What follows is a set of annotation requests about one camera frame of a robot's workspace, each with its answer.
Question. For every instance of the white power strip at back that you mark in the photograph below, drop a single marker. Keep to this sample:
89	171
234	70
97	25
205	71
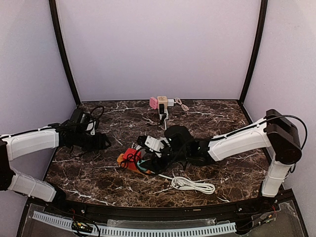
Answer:
165	115

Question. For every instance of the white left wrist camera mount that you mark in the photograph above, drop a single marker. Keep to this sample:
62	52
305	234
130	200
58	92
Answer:
91	128

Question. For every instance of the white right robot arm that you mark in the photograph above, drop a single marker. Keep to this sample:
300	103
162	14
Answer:
274	131

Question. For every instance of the red cube socket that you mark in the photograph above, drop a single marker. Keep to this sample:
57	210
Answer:
131	155

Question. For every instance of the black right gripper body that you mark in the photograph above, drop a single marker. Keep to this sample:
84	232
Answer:
150	160

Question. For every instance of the white usb charger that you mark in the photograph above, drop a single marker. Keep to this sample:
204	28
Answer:
170	102

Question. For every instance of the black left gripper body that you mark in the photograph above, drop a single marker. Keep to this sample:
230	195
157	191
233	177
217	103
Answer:
99	142

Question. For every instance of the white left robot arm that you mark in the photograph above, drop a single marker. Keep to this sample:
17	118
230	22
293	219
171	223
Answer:
79	130

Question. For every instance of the beige cube socket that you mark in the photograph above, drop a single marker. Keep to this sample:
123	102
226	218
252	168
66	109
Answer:
162	100

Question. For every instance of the white slotted cable duct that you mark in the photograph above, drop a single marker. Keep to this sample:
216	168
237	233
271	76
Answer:
124	228

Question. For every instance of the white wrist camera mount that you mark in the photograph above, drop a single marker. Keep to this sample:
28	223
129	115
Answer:
91	128
154	143

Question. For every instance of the black plug at back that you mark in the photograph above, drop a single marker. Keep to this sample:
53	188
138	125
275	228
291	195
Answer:
161	108

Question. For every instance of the pink plug adapter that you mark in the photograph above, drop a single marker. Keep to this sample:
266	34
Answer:
153	103

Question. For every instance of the teal usb charger plug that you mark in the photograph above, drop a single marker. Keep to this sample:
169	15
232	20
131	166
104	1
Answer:
142	166

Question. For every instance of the orange power strip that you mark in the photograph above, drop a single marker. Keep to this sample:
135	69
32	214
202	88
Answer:
126	164

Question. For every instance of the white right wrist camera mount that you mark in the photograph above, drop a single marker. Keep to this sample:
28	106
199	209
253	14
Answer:
154	143

